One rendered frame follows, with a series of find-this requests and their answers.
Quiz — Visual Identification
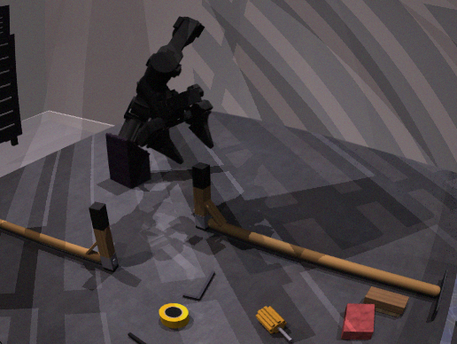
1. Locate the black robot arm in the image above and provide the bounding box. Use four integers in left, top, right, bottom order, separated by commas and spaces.
115, 16, 205, 146

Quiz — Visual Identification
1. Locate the yellow ring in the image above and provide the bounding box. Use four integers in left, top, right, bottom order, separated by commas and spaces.
159, 303, 190, 329

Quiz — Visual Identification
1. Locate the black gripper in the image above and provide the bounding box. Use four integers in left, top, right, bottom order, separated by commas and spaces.
136, 88, 213, 164

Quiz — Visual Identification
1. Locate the red block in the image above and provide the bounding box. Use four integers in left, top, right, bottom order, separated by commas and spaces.
341, 303, 375, 340

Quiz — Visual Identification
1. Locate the brown rectangular block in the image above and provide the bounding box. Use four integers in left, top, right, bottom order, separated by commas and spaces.
363, 286, 409, 317

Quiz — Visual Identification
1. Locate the black l-shaped rod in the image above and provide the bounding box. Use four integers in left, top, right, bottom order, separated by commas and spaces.
183, 271, 215, 301

